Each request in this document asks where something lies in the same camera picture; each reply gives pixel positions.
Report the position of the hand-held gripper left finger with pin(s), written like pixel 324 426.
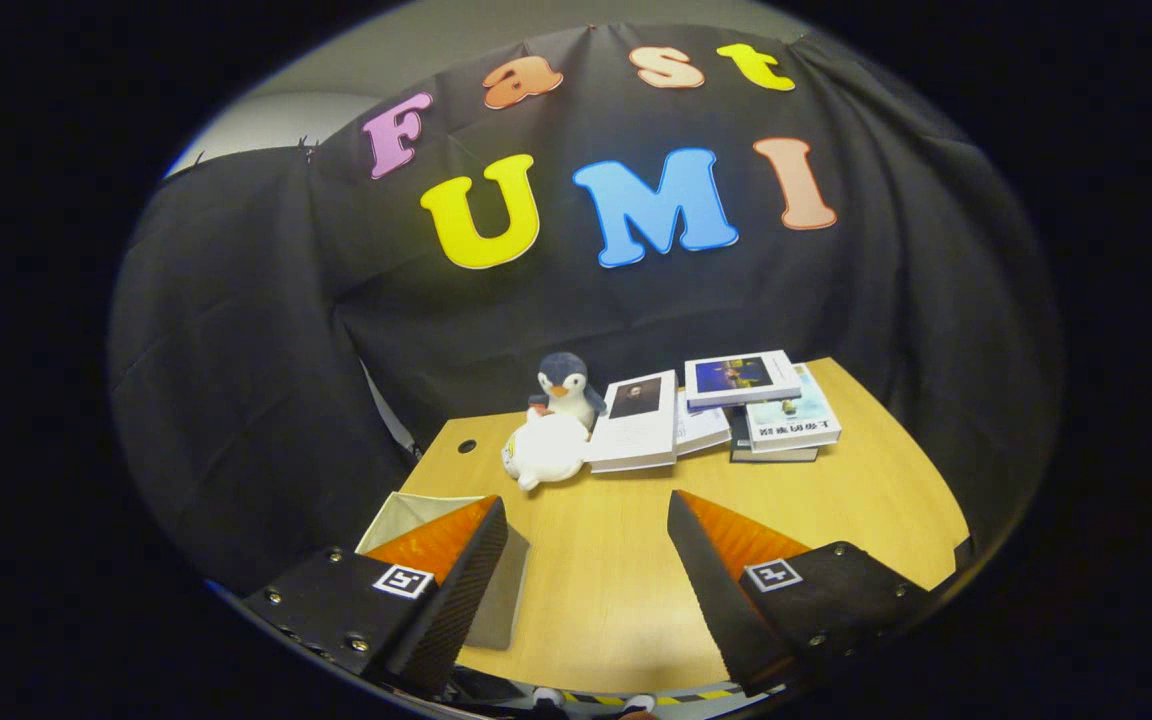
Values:
pixel 456 600

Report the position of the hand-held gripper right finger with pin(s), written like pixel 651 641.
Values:
pixel 716 600

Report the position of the grey fabric storage box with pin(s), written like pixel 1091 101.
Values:
pixel 506 600

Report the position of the yellow black floor tape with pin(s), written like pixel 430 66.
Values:
pixel 691 694

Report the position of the dark grey book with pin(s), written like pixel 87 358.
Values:
pixel 771 456

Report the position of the white plush toy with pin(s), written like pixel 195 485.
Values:
pixel 546 450

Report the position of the white book with dark portrait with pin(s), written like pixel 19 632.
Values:
pixel 636 420

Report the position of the book with pale green cover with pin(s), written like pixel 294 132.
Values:
pixel 796 420

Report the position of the book with blue picture cover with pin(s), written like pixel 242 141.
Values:
pixel 741 375

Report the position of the penguin plush toy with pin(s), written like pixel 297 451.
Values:
pixel 566 385

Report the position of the black backdrop cloth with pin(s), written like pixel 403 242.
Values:
pixel 236 350

